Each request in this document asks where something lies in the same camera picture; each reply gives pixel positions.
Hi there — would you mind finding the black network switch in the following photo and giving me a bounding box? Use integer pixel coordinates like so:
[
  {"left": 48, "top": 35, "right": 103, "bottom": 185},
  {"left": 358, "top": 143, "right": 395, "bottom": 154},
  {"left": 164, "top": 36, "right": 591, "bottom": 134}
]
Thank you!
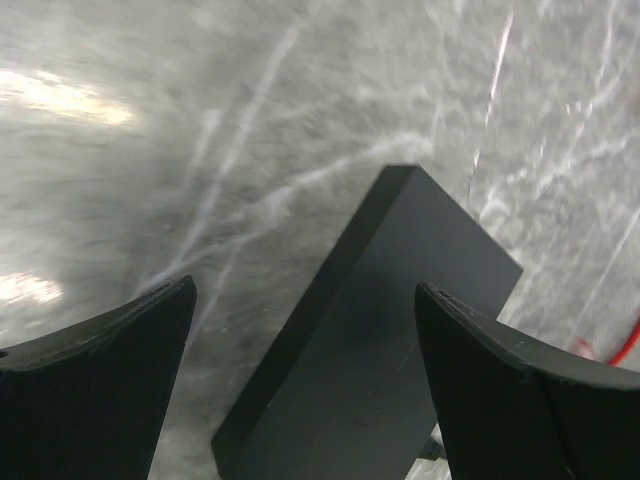
[{"left": 211, "top": 165, "right": 522, "bottom": 480}]

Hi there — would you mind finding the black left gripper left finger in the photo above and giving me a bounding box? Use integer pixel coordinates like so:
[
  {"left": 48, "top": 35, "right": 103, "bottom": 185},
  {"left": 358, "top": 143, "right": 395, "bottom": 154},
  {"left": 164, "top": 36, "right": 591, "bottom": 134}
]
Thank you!
[{"left": 1, "top": 276, "right": 197, "bottom": 480}]

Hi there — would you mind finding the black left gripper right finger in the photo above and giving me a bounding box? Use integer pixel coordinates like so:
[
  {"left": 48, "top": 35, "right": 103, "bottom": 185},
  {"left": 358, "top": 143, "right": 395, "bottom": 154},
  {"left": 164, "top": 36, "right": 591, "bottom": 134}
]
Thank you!
[{"left": 415, "top": 283, "right": 639, "bottom": 480}]

